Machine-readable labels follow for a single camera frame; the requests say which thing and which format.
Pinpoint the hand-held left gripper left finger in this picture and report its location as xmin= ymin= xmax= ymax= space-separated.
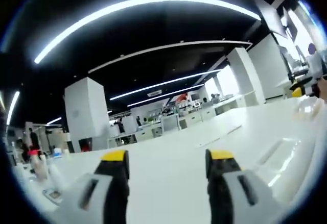
xmin=57 ymin=150 xmax=130 ymax=224

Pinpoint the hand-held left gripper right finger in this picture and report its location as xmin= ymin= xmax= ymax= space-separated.
xmin=205 ymin=148 xmax=275 ymax=224

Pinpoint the clear plastic storage box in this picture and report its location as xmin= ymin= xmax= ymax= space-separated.
xmin=292 ymin=96 xmax=325 ymax=121

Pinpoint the clear storage box lid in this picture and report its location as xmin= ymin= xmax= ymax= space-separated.
xmin=255 ymin=137 xmax=306 ymax=188

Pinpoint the person's right hand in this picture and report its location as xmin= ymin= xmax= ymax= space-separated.
xmin=316 ymin=79 xmax=327 ymax=98

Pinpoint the white plastic bottle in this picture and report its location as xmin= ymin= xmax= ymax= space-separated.
xmin=49 ymin=164 xmax=65 ymax=193

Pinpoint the small grey tray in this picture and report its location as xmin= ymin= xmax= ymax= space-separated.
xmin=41 ymin=188 xmax=64 ymax=205

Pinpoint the white bottle with red cap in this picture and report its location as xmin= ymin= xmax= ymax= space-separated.
xmin=29 ymin=149 xmax=50 ymax=182

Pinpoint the white square pillar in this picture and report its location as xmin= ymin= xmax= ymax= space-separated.
xmin=63 ymin=77 xmax=111 ymax=153

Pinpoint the white cabinet row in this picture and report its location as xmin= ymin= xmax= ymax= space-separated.
xmin=107 ymin=101 xmax=246 ymax=148

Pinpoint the long ceiling light strip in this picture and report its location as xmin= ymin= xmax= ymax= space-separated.
xmin=34 ymin=0 xmax=262 ymax=64

